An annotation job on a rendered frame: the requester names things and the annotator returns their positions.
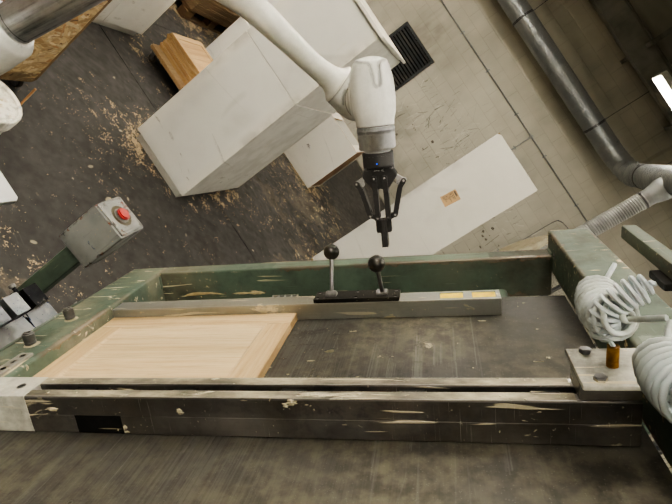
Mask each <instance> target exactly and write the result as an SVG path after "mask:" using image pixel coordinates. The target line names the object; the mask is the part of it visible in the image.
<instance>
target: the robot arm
mask: <svg viewBox="0 0 672 504"><path fill-rule="evenodd" d="M104 1H106V0H5V1H1V0H0V75H3V74H4V73H6V72H8V71H10V70H11V69H13V68H14V67H15V66H17V65H18V64H20V63H21V62H23V61H24V60H26V59H27V58H28V57H30V56H31V55H32V53H33V50H34V40H35V39H37V38H39V37H41V36H43V35H44V34H46V33H48V32H50V31H52V30H53V29H55V28H57V27H59V26H61V25H62V24H64V23H66V22H68V21H70V20H71V19H73V18H75V17H77V16H79V15H80V14H82V13H84V12H86V11H88V10H89V9H91V8H93V7H95V6H97V5H98V4H100V3H102V2H104ZM215 1H217V2H219V3H221V4H222V5H224V6H226V7H227V8H229V9H230V10H232V11H233V12H235V13H236V14H238V15H239V16H240V17H242V18H243V19H244V20H246V21H247V22H248V23H249V24H250V25H252V26H253V27H254V28H255V29H256V30H258V31H259V32H260V33H261V34H262V35H263V36H264V37H266V38H267V39H268V40H269V41H270V42H271V43H272V44H274V45H275V46H276V47H277V48H278V49H279V50H280V51H282V52H283V53H284V54H285V55H286V56H287V57H289V58H290V59H291V60H292V61H293V62H294V63H295V64H297V65H298V66H299V67H300V68H301V69H302V70H303V71H304V72H306V73H307V74H308V75H309V76H310V77H311V78H312V79H313V80H315V81H316V82H317V83H318V84H319V85H320V86H321V87H322V89H323V90H324V92H325V96H326V101H327V102H328V103H329V104H330V105H331V106H332V107H333V108H334V109H335V110H336V111H337V112H338V113H339V114H340V115H342V116H343V117H345V118H346V119H348V120H351V121H355V123H356V128H357V130H356V131H357V137H358V143H359V151H364V153H362V158H363V169H364V171H363V174H362V178H360V179H359V180H357V181H356V182H355V183H354V186H355V187H356V188H357V190H358V191H359V193H360V196H361V199H362V202H363V205H364V207H365V210H366V213H367V216H368V218H369V219H374V220H375V221H376V230H377V233H381V238H382V247H388V246H389V234H388V232H391V231H392V218H394V217H397V216H398V212H399V206H400V200H401V194H402V188H403V186H404V184H405V182H406V179H407V178H406V177H402V176H400V175H399V174H397V170H396V169H395V165H394V152H393V150H391V149H392V148H394V147H395V146H396V140H395V126H394V118H395V113H396V95H395V85H394V79H393V75H392V71H391V68H390V65H389V63H388V61H387V59H386V58H383V57H379V56H367V57H363V58H360V59H357V60H355V61H354V62H353V65H352V68H351V67H346V68H339V67H336V66H334V65H332V64H331V63H329V62H328V61H327V60H325V59H324V58H323V57H321V56H320V55H319V54H318V53H317V52H316V51H315V50H314V49H313V48H312V47H311V46H310V45H309V44H308V43H307V42H306V41H305V40H304V39H303V38H302V37H301V36H300V35H299V33H298V32H297V31H296V30H295V29H294V28H293V27H292V26H291V25H290V24H289V23H288V22H287V21H286V20H285V19H284V17H283V16H282V15H281V14H280V13H279V12H278V11H277V10H276V9H275V8H274V7H273V6H272V5H271V4H270V3H269V2H268V1H267V0H215ZM395 178H396V180H397V181H396V183H397V184H398V187H397V192H396V198H395V204H394V210H393V212H391V205H390V193H389V187H390V186H391V184H392V183H393V181H394V179H395ZM364 181H365V182H366V183H367V184H368V185H369V186H370V188H372V191H373V199H374V211H375V213H373V211H372V208H371V205H370V202H369V199H368V196H367V193H366V190H365V188H364V186H365V183H364ZM379 189H383V193H384V204H385V215H386V217H384V218H381V210H380V198H379Z"/></svg>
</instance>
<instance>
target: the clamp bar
mask: <svg viewBox="0 0 672 504"><path fill-rule="evenodd" d="M649 278H651V279H652V280H649V281H647V280H646V279H645V278H644V277H643V275H641V274H638V275H637V276H636V279H635V278H634V277H633V276H628V281H629V283H630V285H629V284H628V282H627V281H626V280H625V279H621V281H620V282H621V284H622V286H623V288H624V290H625V291H626V293H627V294H626V293H625V292H624V291H623V289H622V288H621V287H620V286H619V285H618V284H617V283H614V284H613V287H614V288H615V289H616V290H617V292H618V293H619V294H620V295H621V296H622V297H623V298H624V300H625V303H626V304H625V303H624V302H623V300H621V299H620V298H619V297H617V296H616V294H615V292H614V291H613V290H612V289H611V288H606V292H607V293H608V294H609V296H610V297H611V298H612V299H613V300H614V302H613V303H612V302H611V301H609V300H608V299H607V298H606V297H605V295H606V294H605V293H601V294H600V295H599V298H600V299H601V300H602V301H603V302H604V303H605V304H606V305H607V306H609V308H608V309H605V308H604V307H603V306H602V305H601V304H600V303H599V302H598V299H596V300H594V305H595V307H596V308H597V309H599V311H604V312H605V313H606V314H607V321H608V323H609V325H610V327H612V328H613V329H614V330H616V331H621V328H622V327H621V321H620V319H619V317H620V315H619V314H625V313H627V312H626V311H629V312H632V311H633V309H637V308H638V307H639V305H640V306H643V305H644V304H645V303H644V301H643V299H644V300H645V302H646V303H650V302H651V300H650V298H649V295H648V293H647V291H648V292H649V294H650V295H654V294H655V292H654V289H653V286H659V287H660V288H661V289H663V290H664V291H672V280H671V279H670V278H669V277H668V276H666V275H665V274H664V273H663V272H662V271H660V270H650V271H649ZM645 288H646V289H647V291H646V289H645ZM642 297H643V299H642ZM604 303H603V304H604ZM638 304H639V305H638ZM623 309H625V310H626V311H625V310H623ZM626 315H628V313H627V314H626ZM587 327H588V329H589V335H590V337H592V338H594V339H597V340H599V341H601V342H604V343H606V342H608V344H607V348H600V349H591V348H590V347H588V346H580V348H579V349H565V353H566V355H567V357H568V360H569V362H570V379H567V378H48V377H0V430H5V431H63V432H82V433H120V434H125V433H133V434H172V435H211V436H250V437H288V438H327V439H366V440H405V441H444V442H483V443H521V444H560V445H599V446H638V447H639V446H641V434H642V413H643V402H642V400H643V392H642V391H641V388H640V386H639V385H638V383H637V379H636V377H635V376H634V369H633V365H632V355H633V353H634V351H635V349H636V348H620V345H618V344H616V343H614V342H610V341H608V340H606V339H610V338H613V337H615V336H611V335H610V334H609V333H608V332H607V331H606V330H604V329H601V330H599V332H596V331H595V330H594V328H593V327H592V326H587ZM593 332H594V333H600V334H607V335H606V336H605V337H604V338H603V337H600V336H599V335H596V334H594V333H593Z"/></svg>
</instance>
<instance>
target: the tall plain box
mask: <svg viewBox="0 0 672 504"><path fill-rule="evenodd" d="M273 7H274V8H275V9H276V10H277V11H278V12H279V13H280V14H281V15H282V16H283V17H284V19H285V20H286V21H287V22H288V23H289V24H290V25H291V26H292V27H293V28H294V29H295V30H296V31H297V32H298V33H299V35H300V36H301V37H302V38H303V39H304V40H305V41H306V42H307V43H308V44H309V45H310V46H311V47H312V48H313V49H314V50H315V51H316V52H317V53H318V54H319V55H320V56H321V57H323V58H324V59H325V60H327V61H328V62H329V63H331V64H332V65H334V66H336V67H339V68H346V67H351V68H352V65H353V62H354V61H355V60H357V59H360V58H363V57H367V56H379V57H383V58H386V59H387V61H388V63H389V65H390V68H391V69H392V68H394V67H395V66H396V65H398V64H399V63H400V61H401V62H402V63H403V64H404V63H406V62H405V60H404V59H403V57H402V56H401V54H400V53H399V51H398V50H397V48H396V47H395V45H394V44H393V42H392V41H391V39H390V38H389V36H388V35H387V33H386V32H385V30H384V29H383V27H382V26H381V24H380V23H379V21H378V20H377V18H376V17H375V15H374V14H373V12H372V11H371V9H370V8H369V6H368V4H367V3H366V1H365V0H280V1H279V2H278V3H277V4H275V5H274V6H273ZM247 31H248V32H247ZM247 31H245V32H244V33H243V34H242V35H241V36H240V37H239V38H237V39H236V40H235V41H234V42H233V43H232V44H231V45H230V46H229V47H227V48H226V49H225V50H224V51H223V52H222V53H221V54H220V55H219V56H218V57H216V58H215V59H214V60H213V61H212V62H211V63H210V64H209V65H208V66H206V67H205V68H204V69H203V70H202V71H201V72H200V73H199V74H198V75H197V76H195V77H194V78H193V79H192V80H191V81H190V82H189V83H188V84H187V85H185V86H184V87H183V88H182V89H181V90H180V91H179V92H178V93H177V94H176V95H174V96H173V97H172V98H171V99H170V100H169V101H168V102H167V103H166V104H165V105H163V106H162V107H161V108H160V109H159V110H158V111H157V112H156V113H155V114H153V115H152V116H151V117H150V118H149V119H148V120H147V121H146V122H145V123H144V124H142V125H141V126H140V127H139V128H138V130H139V132H140V133H141V134H140V135H139V136H138V137H137V139H138V141H139V142H140V144H141V145H142V147H143V148H144V150H145V151H146V153H147V154H148V156H149V157H150V159H151V160H152V162H153V163H154V165H155V166H156V168H157V169H158V171H159V172H160V174H161V175H162V177H163V178H164V180H165V181H166V183H167V184H168V186H169V187H170V189H171V190H172V192H173V193H174V195H175V196H176V197H181V196H188V195H195V194H202V193H208V192H215V191H222V190H229V189H233V188H238V187H240V186H241V185H242V184H244V183H245V182H246V181H247V180H249V179H250V178H251V177H253V176H254V175H255V174H256V173H258V172H259V171H260V170H262V169H263V168H264V167H266V166H267V165H268V164H269V163H271V162H272V161H273V160H275V159H276V158H277V157H278V156H280V155H281V154H282V153H284V152H285V151H286V150H287V149H289V148H290V147H291V146H293V145H294V144H295V143H297V142H298V141H299V140H300V139H302V138H303V137H304V136H306V135H307V134H308V133H309V132H311V131H312V130H313V129H315V128H316V127H317V126H318V125H320V124H321V123H322V122H324V121H325V120H326V119H328V118H329V117H330V116H331V115H332V113H333V114H334V113H336V112H337V111H336V110H335V109H334V108H333V107H332V106H331V105H330V104H329V103H328V102H327V101H326V96H325V92H324V90H323V89H322V87H321V86H320V85H319V84H318V83H317V82H316V81H315V80H313V79H312V78H311V77H310V76H309V75H308V74H307V73H306V72H304V71H303V70H302V69H301V68H300V67H299V66H298V65H297V64H295V63H294V62H293V61H292V60H291V59H290V58H289V57H287V56H286V55H285V54H284V53H283V52H282V51H280V50H279V49H278V48H277V47H276V46H275V45H274V44H272V43H271V42H270V41H269V40H268V39H267V38H266V37H264V36H263V35H262V34H261V33H260V32H259V31H258V30H256V29H255V28H254V27H253V26H251V27H250V28H249V29H248V30H247ZM399 60H400V61H399Z"/></svg>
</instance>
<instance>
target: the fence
mask: <svg viewBox="0 0 672 504"><path fill-rule="evenodd" d="M472 292H495V294H496V297H472ZM441 293H463V298H440V294H441ZM314 298H315V296H297V297H267V298H238V299H209V300H179V301H150V302H123V303H122V304H120V305H119V306H117V307H116V308H115V309H113V310H112V311H113V315H114V318H123V317H160V316H196V315H233V314H270V313H297V318H298V320H305V319H346V318H387V317H429V316H470V315H502V298H501V295H500V292H499V290H473V291H444V292H414V293H401V294H400V299H399V301H379V302H347V303H314V301H313V299H314Z"/></svg>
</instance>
